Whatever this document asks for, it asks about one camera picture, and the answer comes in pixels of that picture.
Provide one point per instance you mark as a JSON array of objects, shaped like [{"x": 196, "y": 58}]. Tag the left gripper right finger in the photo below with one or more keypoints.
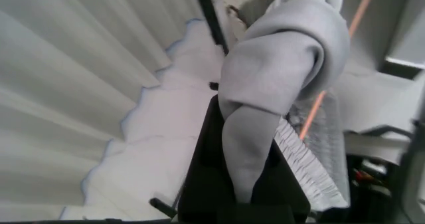
[{"x": 282, "y": 190}]

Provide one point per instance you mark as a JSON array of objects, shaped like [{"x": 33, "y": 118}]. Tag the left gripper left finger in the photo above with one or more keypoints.
[{"x": 206, "y": 177}]

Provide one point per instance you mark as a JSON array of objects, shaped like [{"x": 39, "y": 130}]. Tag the pale grey shorts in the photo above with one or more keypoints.
[{"x": 282, "y": 67}]

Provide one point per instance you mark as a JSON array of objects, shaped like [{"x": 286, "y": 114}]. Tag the pink clothes hanger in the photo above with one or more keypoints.
[{"x": 362, "y": 11}]

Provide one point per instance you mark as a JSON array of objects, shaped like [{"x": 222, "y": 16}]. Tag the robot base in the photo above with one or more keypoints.
[{"x": 382, "y": 97}]

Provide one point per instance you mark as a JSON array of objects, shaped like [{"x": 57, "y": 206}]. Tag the black clothes rack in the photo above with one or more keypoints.
[{"x": 212, "y": 21}]

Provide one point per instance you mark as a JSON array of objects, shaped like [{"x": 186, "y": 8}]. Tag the white curtain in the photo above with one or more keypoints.
[{"x": 66, "y": 67}]

